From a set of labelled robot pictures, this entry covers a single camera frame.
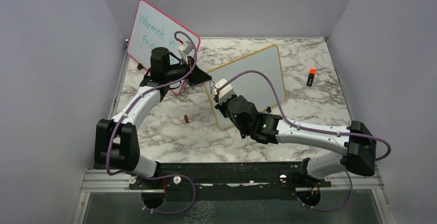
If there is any pink framed whiteboard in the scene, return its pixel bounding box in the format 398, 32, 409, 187
127, 0, 201, 96

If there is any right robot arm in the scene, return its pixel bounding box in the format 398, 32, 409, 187
214, 94, 376, 186

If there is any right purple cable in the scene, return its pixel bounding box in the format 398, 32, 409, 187
209, 70, 392, 213

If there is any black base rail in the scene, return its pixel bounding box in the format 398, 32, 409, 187
94, 159, 332, 203

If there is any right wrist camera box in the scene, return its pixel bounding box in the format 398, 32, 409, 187
211, 78, 235, 104

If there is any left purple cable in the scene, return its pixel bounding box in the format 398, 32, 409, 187
105, 31, 199, 216

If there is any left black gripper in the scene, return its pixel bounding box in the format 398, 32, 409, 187
165, 56, 212, 86

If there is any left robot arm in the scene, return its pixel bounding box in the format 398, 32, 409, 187
94, 42, 212, 188

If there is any yellow framed whiteboard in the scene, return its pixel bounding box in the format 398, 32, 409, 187
207, 45, 286, 111

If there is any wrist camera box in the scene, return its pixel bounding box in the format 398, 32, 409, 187
177, 41, 194, 64
211, 78, 235, 104

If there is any orange capped black marker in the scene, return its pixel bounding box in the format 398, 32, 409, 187
307, 68, 316, 87

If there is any purple cable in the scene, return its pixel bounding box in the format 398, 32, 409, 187
105, 31, 199, 216
209, 70, 392, 213

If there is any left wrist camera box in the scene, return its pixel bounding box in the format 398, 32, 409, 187
177, 41, 194, 64

